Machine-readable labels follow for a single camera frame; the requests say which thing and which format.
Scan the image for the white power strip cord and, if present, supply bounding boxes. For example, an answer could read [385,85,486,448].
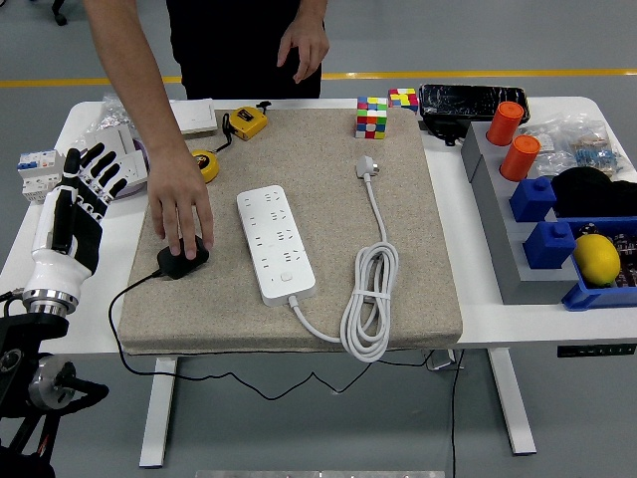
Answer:
[287,154,400,362]

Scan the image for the white table leg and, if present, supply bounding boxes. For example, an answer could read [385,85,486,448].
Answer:
[138,356,179,468]
[487,348,537,455]

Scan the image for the clear bag metal parts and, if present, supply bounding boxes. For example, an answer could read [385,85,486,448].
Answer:
[94,94,131,138]

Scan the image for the person's left hand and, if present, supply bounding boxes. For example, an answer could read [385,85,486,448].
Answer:
[276,17,330,85]

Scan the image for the white circuit breaker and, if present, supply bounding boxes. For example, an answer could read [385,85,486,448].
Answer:
[17,148,68,204]

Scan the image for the thin black adapter cord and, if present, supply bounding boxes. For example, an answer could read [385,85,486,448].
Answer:
[107,271,432,401]

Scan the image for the black plastic tray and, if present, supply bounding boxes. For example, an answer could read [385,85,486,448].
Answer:
[417,83,530,123]

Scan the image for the black cloth bundle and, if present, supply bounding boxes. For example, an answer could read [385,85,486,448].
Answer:
[549,166,637,220]

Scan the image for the black table control panel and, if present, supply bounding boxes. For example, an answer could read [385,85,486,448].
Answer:
[556,344,637,359]

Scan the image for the person's right hand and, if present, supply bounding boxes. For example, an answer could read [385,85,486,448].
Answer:
[147,140,215,260]

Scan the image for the yellow lemon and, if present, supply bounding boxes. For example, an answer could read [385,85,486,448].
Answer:
[571,233,622,288]

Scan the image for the blue block with knob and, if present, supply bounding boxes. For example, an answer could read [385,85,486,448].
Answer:
[522,221,578,270]
[509,176,557,223]

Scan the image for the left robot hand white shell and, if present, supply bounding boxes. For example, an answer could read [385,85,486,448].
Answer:
[22,141,129,300]

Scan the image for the orange cylinder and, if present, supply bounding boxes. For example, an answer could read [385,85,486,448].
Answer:
[486,101,526,147]
[499,134,542,182]

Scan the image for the black hanging cable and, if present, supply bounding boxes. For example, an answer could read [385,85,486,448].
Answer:
[450,348,467,478]

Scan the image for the dark brown packets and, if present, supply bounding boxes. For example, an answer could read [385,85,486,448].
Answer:
[612,231,637,290]

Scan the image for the white wall switch panel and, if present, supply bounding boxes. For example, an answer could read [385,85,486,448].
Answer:
[168,98,219,136]

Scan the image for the person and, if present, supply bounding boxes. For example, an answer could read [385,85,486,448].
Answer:
[165,0,323,100]

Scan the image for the large yellow tape measure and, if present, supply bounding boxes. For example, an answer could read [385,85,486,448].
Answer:
[191,117,235,184]

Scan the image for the grey-brown mat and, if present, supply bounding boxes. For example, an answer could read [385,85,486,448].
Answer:
[118,107,464,356]

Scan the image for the grey stepped block stand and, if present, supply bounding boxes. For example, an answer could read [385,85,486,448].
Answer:
[460,121,581,306]

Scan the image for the black plug adapter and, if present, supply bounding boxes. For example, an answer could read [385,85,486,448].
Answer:
[156,234,210,281]

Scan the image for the clear bag white parts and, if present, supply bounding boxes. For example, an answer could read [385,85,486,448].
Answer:
[522,121,578,178]

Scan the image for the white power strip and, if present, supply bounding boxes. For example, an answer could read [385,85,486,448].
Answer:
[236,184,318,309]

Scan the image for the white wall socket panel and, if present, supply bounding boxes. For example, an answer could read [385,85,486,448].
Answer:
[118,151,149,185]

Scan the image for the purple plate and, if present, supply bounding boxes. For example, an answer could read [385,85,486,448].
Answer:
[114,137,152,201]

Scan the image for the blue plastic bin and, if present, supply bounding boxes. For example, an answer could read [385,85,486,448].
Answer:
[560,215,637,313]

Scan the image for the white switch box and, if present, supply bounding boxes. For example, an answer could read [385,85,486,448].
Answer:
[83,123,136,160]

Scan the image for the clear bag blue components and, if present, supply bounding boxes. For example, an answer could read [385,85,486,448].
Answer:
[551,112,637,180]

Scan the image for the silver under-table bracket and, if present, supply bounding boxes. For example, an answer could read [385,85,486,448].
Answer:
[426,349,465,371]

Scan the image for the small yellow tape measure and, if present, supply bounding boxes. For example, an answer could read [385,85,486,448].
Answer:
[221,102,273,142]

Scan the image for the white-edged puzzle cube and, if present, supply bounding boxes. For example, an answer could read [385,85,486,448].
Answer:
[354,96,389,140]

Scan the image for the stickerless puzzle cube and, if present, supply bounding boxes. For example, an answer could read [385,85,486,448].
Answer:
[387,88,419,115]

